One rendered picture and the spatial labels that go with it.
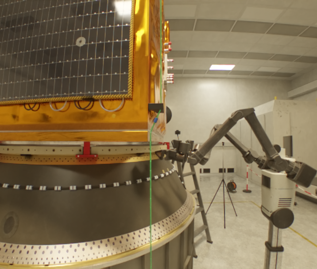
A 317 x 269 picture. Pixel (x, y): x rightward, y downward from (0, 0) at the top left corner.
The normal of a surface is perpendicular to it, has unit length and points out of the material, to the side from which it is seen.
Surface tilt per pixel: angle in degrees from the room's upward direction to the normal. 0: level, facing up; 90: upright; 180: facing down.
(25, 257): 43
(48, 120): 100
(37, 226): 62
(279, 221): 90
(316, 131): 90
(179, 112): 90
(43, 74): 90
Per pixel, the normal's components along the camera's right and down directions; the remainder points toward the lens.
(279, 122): -0.04, -0.04
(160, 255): 0.69, -0.04
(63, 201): 0.23, -0.50
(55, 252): 0.17, -0.76
